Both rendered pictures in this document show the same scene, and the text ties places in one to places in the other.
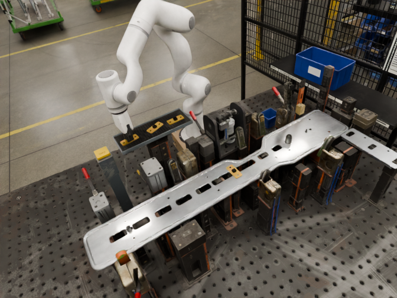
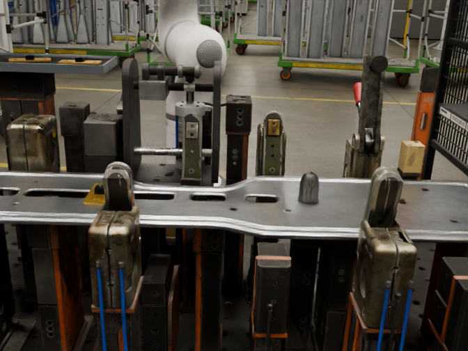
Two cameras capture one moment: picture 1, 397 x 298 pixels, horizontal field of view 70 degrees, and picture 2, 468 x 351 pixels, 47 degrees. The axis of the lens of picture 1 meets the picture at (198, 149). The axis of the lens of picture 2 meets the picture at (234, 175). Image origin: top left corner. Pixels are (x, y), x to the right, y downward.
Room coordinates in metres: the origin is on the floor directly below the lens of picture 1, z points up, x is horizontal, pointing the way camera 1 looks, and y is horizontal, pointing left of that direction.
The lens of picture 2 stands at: (0.24, -0.69, 1.34)
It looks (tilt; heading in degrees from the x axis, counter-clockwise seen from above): 20 degrees down; 25
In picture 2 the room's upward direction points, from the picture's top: 2 degrees clockwise
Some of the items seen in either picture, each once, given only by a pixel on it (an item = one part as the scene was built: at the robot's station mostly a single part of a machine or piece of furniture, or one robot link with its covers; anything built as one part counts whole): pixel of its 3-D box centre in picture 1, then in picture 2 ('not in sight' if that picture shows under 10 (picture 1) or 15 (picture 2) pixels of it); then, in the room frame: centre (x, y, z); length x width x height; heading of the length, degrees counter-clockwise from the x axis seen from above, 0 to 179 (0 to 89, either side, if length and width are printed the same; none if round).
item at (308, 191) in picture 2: (288, 139); (308, 190); (1.03, -0.46, 1.02); 0.03 x 0.03 x 0.07
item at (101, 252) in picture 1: (231, 175); (87, 198); (0.87, -0.14, 1.00); 1.38 x 0.22 x 0.02; 116
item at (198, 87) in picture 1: (195, 94); (194, 73); (1.41, -0.03, 1.11); 0.19 x 0.12 x 0.24; 51
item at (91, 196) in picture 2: (234, 170); (100, 190); (0.88, -0.15, 1.01); 0.08 x 0.04 x 0.01; 26
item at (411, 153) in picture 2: (296, 130); (399, 232); (1.23, -0.59, 0.88); 0.04 x 0.04 x 0.36; 26
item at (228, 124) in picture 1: (226, 147); (174, 182); (1.11, -0.15, 0.94); 0.18 x 0.13 x 0.49; 116
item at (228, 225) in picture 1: (221, 200); (58, 276); (0.84, -0.08, 0.84); 0.17 x 0.06 x 0.29; 26
